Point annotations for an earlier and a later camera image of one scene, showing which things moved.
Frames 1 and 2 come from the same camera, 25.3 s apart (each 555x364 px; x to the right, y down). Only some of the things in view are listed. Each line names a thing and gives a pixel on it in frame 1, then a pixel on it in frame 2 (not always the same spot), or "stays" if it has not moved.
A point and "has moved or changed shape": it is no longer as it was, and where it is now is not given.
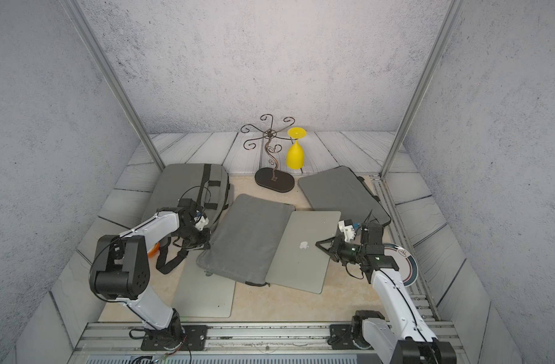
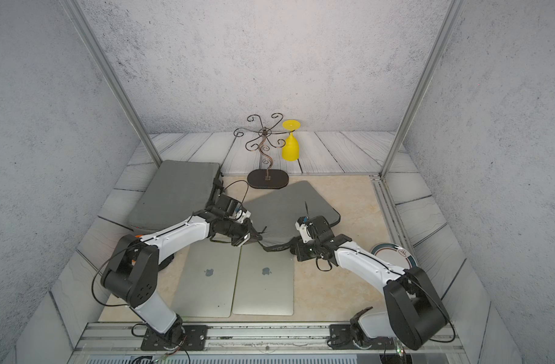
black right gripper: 337,243 to 301,249
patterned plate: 404,262 stays
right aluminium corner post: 453,14 stays
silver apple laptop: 299,264 to 264,282
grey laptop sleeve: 339,189 to 275,215
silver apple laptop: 200,296 stays
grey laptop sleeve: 244,239 to 179,190
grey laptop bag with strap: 207,185 has moved or changed shape
